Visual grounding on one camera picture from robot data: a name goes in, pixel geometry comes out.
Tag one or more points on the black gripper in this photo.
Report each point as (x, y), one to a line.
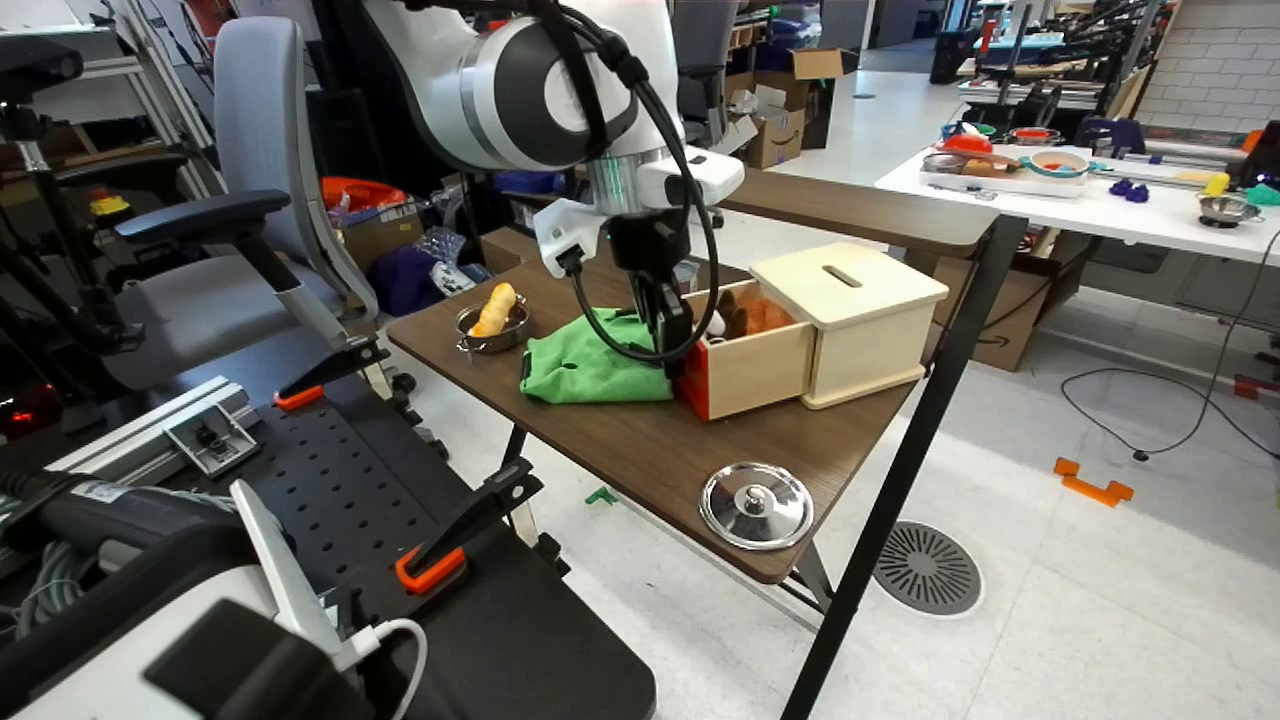
(651, 241)

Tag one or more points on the red-fronted wooden drawer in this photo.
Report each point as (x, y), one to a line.
(755, 375)

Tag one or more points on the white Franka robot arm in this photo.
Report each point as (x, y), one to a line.
(504, 95)

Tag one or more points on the brown toys inside drawer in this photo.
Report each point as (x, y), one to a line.
(758, 312)

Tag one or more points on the steel pot lid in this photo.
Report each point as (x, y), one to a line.
(758, 505)

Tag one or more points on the green cloth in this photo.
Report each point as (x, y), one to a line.
(587, 364)

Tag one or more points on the beige wooden box with slot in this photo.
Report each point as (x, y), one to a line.
(866, 323)

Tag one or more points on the long brown desk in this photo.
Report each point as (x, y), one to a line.
(866, 208)

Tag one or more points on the stacked cardboard boxes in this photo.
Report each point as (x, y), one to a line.
(784, 113)

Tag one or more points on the black perforated robot platform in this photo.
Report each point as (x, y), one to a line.
(402, 535)

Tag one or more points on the cardboard box under desk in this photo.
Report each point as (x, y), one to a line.
(1000, 312)

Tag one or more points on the round floor drain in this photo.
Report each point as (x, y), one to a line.
(930, 569)

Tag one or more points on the white grey office chair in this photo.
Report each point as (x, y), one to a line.
(266, 160)

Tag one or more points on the white table with toys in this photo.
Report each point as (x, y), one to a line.
(1104, 215)

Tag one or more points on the orange floor tape marker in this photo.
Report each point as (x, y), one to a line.
(1094, 487)

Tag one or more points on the black flat device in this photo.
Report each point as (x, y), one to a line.
(252, 660)

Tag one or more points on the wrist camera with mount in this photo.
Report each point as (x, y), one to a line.
(565, 239)

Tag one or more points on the brown table with black frame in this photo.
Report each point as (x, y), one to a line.
(643, 441)

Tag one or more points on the aluminium extrusion rail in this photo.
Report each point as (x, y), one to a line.
(144, 425)

